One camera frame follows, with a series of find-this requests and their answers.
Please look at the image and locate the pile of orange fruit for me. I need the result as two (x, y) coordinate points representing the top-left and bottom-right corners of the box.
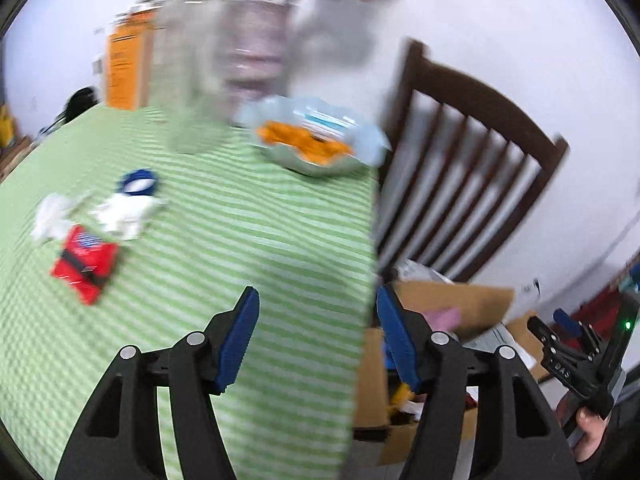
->
(256, 120), (353, 165)

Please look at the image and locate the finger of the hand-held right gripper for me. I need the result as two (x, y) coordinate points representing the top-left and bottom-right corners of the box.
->
(526, 316), (599, 398)
(552, 308), (608, 361)

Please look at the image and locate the blue white wrapper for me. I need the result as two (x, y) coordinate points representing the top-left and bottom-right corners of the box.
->
(116, 169), (161, 197)

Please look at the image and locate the orange box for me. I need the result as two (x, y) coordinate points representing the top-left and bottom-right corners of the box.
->
(104, 7), (156, 111)

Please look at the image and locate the person's right hand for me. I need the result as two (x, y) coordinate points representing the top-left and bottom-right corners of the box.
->
(575, 406), (609, 463)

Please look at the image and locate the black item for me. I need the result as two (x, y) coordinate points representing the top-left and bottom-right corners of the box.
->
(42, 87), (98, 133)

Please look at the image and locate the green checkered tablecloth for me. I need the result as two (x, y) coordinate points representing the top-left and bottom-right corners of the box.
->
(0, 105), (381, 480)

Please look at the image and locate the pale green wavy bowl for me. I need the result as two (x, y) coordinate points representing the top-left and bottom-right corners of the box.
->
(235, 95), (392, 178)

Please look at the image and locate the red fabric item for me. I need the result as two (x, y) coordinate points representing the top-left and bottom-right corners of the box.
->
(580, 287), (626, 321)

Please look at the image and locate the clear jar with white lid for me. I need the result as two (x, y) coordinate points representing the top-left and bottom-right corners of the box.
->
(150, 0), (236, 155)

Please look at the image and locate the dark wooden chair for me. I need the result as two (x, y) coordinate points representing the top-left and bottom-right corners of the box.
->
(375, 37), (571, 283)

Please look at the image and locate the white blue packet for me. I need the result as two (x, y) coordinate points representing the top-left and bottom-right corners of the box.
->
(295, 105), (361, 136)

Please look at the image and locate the cardboard box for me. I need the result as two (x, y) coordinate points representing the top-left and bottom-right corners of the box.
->
(352, 277), (551, 466)

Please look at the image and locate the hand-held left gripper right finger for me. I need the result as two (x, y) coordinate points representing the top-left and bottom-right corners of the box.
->
(376, 284), (581, 480)

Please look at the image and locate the pink textured vase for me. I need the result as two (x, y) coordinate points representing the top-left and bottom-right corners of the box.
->
(215, 0), (296, 111)

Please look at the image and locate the crumpled white tissue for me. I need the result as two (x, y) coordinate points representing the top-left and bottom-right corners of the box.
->
(92, 192), (166, 241)
(31, 192), (83, 246)

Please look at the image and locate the yellow foil pouch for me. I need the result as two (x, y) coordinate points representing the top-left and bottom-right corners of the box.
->
(390, 382), (426, 413)

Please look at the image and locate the red snack packet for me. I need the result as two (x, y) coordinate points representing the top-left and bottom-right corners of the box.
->
(50, 225), (122, 307)

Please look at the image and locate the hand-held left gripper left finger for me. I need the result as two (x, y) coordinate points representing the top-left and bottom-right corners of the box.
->
(55, 286), (261, 480)

